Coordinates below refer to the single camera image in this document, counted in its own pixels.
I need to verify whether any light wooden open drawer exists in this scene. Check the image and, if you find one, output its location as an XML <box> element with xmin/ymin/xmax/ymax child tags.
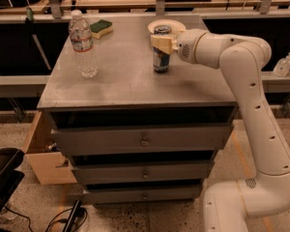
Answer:
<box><xmin>23</xmin><ymin>111</ymin><xmax>76</xmax><ymax>185</ymax></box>

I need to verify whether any blue silver redbull can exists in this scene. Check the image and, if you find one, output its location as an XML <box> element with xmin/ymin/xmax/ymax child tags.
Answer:
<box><xmin>153</xmin><ymin>25</ymin><xmax>171</xmax><ymax>73</ymax></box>

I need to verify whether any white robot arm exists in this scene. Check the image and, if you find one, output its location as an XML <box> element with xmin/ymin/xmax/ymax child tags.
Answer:
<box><xmin>151</xmin><ymin>29</ymin><xmax>290</xmax><ymax>232</ymax></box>

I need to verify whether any clear plastic water bottle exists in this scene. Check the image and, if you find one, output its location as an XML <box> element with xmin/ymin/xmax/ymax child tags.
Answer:
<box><xmin>69</xmin><ymin>10</ymin><xmax>98</xmax><ymax>78</ymax></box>

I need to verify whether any grey drawer cabinet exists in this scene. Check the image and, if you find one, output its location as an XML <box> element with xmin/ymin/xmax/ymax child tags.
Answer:
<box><xmin>38</xmin><ymin>15</ymin><xmax>238</xmax><ymax>205</ymax></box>

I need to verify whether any black floor cable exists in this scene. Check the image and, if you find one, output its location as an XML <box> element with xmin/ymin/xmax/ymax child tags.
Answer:
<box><xmin>3</xmin><ymin>199</ymin><xmax>89</xmax><ymax>232</ymax></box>

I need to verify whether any hand sanitizer bottle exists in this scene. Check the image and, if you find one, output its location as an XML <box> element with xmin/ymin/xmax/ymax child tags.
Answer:
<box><xmin>274</xmin><ymin>52</ymin><xmax>290</xmax><ymax>77</ymax></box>

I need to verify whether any white paper bowl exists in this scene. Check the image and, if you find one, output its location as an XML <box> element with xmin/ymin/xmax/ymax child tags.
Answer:
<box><xmin>148</xmin><ymin>19</ymin><xmax>186</xmax><ymax>34</ymax></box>

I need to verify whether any grey metal shelf rail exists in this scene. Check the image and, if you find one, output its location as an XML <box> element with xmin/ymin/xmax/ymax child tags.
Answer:
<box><xmin>0</xmin><ymin>75</ymin><xmax>49</xmax><ymax>98</ymax></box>

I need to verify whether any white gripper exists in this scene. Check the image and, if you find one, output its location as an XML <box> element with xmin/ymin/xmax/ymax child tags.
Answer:
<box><xmin>151</xmin><ymin>29</ymin><xmax>207</xmax><ymax>64</ymax></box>

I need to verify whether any black chair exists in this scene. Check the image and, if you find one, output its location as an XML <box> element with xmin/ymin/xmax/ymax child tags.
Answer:
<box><xmin>0</xmin><ymin>148</ymin><xmax>24</xmax><ymax>212</ymax></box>

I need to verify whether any green yellow sponge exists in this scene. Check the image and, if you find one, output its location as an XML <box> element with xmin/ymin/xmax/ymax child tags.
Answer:
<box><xmin>90</xmin><ymin>19</ymin><xmax>113</xmax><ymax>39</ymax></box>

